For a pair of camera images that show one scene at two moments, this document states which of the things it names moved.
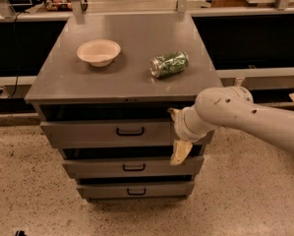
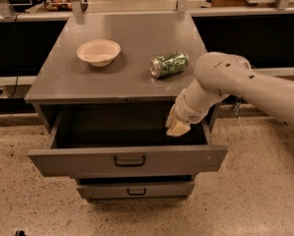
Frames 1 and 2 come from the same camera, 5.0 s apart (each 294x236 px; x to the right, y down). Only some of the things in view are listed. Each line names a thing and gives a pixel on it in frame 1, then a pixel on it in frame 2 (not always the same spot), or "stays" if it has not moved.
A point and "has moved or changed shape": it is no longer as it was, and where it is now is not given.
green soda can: x=164 y=64 stays
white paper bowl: x=98 y=52 stays
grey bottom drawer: x=139 y=190 stays
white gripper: x=182 y=127 → x=188 y=111
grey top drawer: x=114 y=133 has moved or changed shape
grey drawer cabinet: x=102 y=93 stays
